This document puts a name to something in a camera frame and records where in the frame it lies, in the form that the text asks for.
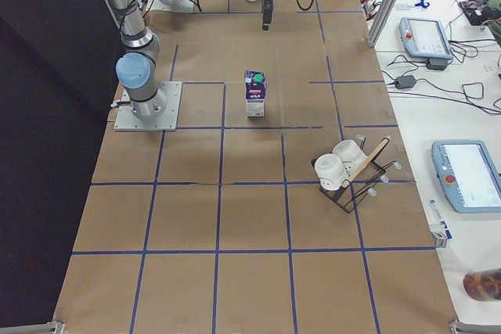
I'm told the blue white milk carton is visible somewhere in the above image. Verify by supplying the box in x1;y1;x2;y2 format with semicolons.
244;70;267;117

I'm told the white cup on rack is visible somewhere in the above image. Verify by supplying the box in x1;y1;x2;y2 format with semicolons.
332;139;367;175
314;153;348;191

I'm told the black power adapter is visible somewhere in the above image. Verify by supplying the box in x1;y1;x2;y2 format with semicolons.
394;74;416;90

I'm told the blue teach pendant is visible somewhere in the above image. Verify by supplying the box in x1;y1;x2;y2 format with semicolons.
398;17;453;60
431;139;500;214

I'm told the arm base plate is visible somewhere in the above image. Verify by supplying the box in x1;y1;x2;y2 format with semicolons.
114;81;182;131
148;0;196;13

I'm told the black wire cup rack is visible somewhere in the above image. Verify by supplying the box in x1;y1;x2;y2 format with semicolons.
311;135;402;214

